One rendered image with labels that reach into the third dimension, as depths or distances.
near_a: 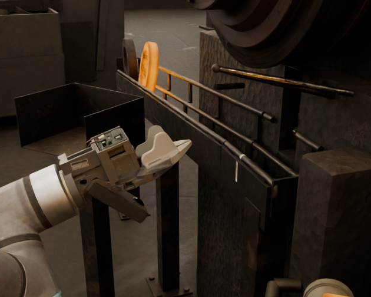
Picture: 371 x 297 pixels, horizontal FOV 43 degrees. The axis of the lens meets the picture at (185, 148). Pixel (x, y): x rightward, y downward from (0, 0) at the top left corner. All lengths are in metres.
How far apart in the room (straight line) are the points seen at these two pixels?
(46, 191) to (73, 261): 1.13
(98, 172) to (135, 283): 0.99
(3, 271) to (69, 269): 1.19
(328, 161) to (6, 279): 0.44
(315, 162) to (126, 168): 0.29
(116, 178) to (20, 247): 0.17
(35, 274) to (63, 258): 1.18
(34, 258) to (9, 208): 0.08
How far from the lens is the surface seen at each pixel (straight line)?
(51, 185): 0.73
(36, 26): 3.11
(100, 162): 0.74
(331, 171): 0.62
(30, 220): 0.74
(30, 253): 0.72
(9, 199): 0.75
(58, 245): 1.95
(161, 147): 0.75
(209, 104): 1.25
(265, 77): 0.70
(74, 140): 1.30
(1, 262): 0.63
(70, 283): 1.74
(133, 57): 1.78
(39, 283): 0.70
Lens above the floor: 1.05
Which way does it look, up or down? 22 degrees down
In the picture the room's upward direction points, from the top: straight up
